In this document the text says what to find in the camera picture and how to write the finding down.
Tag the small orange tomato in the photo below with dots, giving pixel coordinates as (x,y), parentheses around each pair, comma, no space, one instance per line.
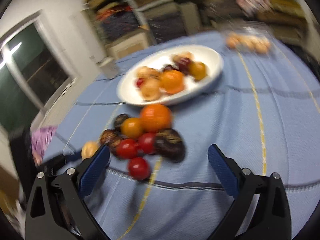
(131,128)

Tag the red tomato small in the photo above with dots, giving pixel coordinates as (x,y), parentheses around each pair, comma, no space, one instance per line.
(146,143)

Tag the red tomato front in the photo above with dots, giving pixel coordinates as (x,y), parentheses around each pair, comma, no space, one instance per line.
(138,168)

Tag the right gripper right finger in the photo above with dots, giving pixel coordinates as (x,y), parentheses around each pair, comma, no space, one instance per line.
(271,218)

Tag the pepino melon top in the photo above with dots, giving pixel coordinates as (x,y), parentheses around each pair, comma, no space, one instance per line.
(89,149)

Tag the dark brown mangosteen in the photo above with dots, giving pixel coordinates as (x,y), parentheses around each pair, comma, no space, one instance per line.
(107,136)
(113,144)

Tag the purple cloth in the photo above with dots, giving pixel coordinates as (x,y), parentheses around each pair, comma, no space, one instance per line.
(40,139)

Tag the framed picture cardboard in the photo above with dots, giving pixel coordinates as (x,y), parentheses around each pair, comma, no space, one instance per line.
(127,44)

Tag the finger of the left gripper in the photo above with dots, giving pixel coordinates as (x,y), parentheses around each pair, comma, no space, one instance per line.
(71,157)

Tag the window with frame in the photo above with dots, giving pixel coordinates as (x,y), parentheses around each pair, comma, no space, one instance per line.
(34,73)

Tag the striped pepino melon front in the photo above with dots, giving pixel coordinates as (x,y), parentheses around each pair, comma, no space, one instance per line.
(145,72)

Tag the metal storage shelf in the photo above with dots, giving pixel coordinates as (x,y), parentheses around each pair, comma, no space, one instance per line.
(165,20)

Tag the yellow-orange persimmon tomato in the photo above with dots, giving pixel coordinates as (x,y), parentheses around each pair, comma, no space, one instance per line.
(198,70)

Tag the blue checked tablecloth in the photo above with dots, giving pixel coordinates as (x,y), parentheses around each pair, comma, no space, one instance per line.
(263,113)

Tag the dark mangosteen back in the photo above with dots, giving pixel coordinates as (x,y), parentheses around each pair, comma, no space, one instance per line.
(119,120)

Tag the white oval plate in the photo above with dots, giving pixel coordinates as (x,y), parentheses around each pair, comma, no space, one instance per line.
(129,93)

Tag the orange mandarin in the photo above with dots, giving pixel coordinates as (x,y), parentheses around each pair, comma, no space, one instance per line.
(172,81)
(155,117)

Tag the pale pepino melon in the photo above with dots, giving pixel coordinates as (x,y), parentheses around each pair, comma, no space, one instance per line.
(186,54)

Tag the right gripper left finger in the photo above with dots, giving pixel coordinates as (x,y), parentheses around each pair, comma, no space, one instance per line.
(56,207)

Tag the pink crumpled cloth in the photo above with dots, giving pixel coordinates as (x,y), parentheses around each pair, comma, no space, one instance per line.
(252,7)

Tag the orange mandarin back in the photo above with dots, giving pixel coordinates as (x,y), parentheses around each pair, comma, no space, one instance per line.
(155,117)

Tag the clear plastic fruit box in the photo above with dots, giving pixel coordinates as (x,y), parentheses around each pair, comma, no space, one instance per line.
(249,37)

